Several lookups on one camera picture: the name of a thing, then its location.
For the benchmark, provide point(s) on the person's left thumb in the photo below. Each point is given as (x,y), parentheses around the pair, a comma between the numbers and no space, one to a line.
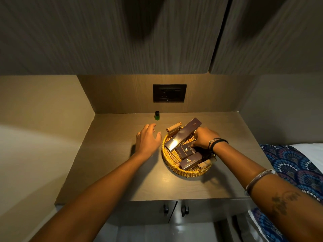
(159,137)

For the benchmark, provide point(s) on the person's right forearm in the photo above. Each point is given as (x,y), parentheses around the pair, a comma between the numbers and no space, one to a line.
(265,196)

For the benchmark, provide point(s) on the black wall socket panel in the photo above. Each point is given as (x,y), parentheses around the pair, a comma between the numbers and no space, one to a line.
(169,93)

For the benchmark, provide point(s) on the person's left hand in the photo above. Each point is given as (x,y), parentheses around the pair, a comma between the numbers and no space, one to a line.
(146,143)

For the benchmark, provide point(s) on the black wrist band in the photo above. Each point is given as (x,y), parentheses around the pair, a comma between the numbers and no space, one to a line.
(219,141)

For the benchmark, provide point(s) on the round wicker basket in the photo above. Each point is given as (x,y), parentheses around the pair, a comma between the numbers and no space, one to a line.
(171,158)

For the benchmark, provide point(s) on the grey lower cabinet door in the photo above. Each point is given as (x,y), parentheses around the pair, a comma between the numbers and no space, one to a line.
(214,209)
(141,211)

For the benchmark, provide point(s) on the wide wooden wall cabinet door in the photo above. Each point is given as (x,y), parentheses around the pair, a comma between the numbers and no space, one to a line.
(75,35)

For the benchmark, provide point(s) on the silver forearm bangle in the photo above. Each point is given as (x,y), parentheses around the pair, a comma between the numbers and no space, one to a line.
(257,176)

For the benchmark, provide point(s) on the narrow wooden wall cabinet door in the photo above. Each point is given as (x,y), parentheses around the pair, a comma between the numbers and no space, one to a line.
(272,35)

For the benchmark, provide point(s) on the long brown box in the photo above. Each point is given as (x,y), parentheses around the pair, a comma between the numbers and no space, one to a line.
(183,134)

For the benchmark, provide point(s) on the person's right fingers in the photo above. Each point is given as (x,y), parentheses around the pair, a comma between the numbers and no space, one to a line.
(197,134)

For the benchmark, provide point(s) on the small brown box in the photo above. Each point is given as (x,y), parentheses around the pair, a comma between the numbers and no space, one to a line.
(190,161)
(185,151)

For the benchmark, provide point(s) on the person's left forearm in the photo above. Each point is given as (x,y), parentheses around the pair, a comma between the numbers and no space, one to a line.
(101,191)

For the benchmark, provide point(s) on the beige tube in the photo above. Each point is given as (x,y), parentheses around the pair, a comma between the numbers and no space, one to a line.
(173,129)
(207,163)

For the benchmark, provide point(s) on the small green bottle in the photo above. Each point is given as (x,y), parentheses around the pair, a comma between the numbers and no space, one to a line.
(157,115)

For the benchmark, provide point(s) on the person's right hand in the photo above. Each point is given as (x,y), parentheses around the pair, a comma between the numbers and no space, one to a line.
(205,137)

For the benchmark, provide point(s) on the blue patterned bedspread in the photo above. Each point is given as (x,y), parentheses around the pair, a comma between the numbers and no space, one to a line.
(292,166)

